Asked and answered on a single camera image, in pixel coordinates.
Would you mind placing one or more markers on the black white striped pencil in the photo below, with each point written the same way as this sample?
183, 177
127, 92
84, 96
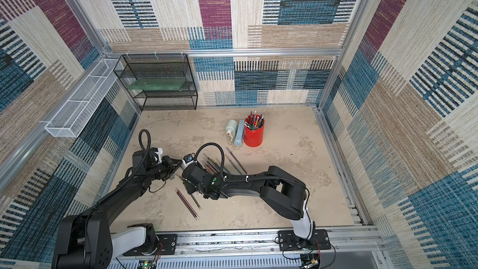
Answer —
192, 196

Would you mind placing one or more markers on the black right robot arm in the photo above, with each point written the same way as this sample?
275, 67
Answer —
285, 194

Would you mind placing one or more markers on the pencils in red cup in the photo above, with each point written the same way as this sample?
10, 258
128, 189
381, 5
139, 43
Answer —
254, 121

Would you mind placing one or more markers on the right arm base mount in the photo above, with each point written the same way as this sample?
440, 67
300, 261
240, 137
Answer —
288, 241

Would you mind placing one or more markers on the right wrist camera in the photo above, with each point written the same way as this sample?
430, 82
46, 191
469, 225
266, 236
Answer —
187, 160

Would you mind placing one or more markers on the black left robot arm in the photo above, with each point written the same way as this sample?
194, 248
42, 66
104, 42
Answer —
84, 240

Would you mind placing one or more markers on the light blue eraser box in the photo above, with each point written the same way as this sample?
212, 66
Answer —
240, 133

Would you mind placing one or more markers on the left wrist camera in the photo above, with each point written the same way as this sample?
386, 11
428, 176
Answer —
156, 155

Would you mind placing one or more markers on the green board on shelf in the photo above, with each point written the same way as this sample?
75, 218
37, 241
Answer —
157, 84

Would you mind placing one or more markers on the white wire mesh basket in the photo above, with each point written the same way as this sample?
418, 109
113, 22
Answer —
78, 110

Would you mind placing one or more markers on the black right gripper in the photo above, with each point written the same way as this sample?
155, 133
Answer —
190, 179

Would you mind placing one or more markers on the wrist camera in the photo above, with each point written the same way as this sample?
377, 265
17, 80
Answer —
187, 160
156, 155

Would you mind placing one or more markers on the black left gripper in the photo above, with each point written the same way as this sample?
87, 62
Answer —
170, 167

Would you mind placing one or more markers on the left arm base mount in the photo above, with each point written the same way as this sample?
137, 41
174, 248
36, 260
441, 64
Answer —
164, 245

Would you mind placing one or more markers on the black wire mesh shelf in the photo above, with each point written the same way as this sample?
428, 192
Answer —
132, 67

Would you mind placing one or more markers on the red pencil cup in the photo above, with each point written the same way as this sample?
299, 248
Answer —
253, 138

